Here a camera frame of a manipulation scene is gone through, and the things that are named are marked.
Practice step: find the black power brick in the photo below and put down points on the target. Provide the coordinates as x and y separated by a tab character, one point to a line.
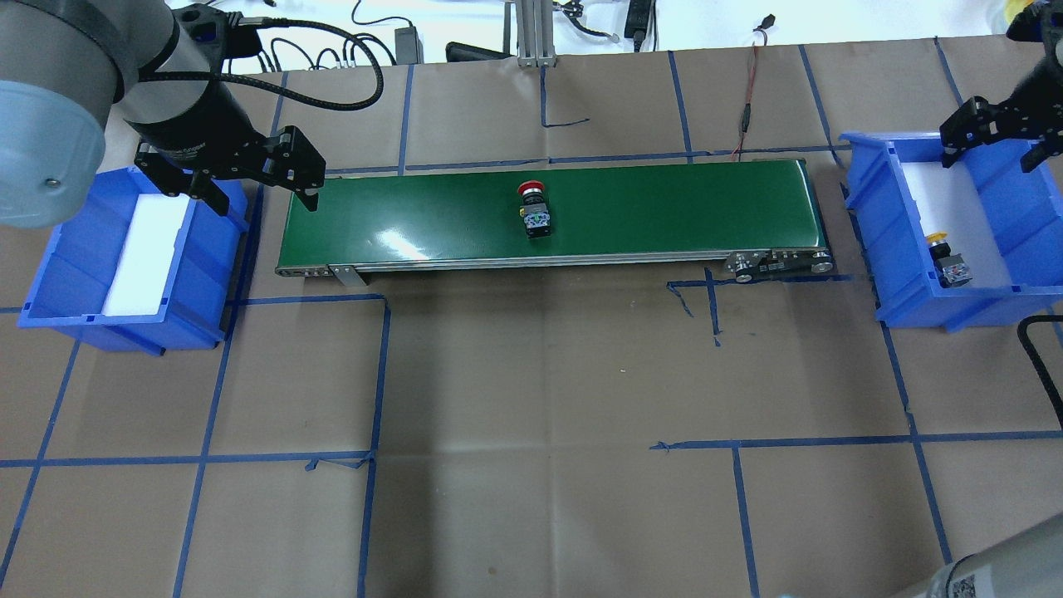
638	20

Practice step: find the red push button switch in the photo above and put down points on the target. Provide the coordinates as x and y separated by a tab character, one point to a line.
534	211

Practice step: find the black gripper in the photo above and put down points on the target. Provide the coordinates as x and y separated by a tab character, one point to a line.
1043	92

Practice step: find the blue plastic bin far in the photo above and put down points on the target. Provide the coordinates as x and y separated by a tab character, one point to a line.
1024	212

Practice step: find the blue plastic bin near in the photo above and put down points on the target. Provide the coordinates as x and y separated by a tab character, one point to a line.
77	267

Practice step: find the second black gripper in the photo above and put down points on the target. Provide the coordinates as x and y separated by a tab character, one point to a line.
197	126

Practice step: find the blue plastic bin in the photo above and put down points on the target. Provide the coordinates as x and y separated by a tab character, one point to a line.
1024	212
77	267

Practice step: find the second grey robot arm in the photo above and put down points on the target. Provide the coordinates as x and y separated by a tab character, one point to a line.
68	65

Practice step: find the yellow push button switch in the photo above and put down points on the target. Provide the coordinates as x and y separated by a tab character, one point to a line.
950	268

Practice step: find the green conveyor belt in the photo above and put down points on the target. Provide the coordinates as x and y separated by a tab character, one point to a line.
760	218

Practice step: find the aluminium frame post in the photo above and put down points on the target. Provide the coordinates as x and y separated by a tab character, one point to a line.
528	32

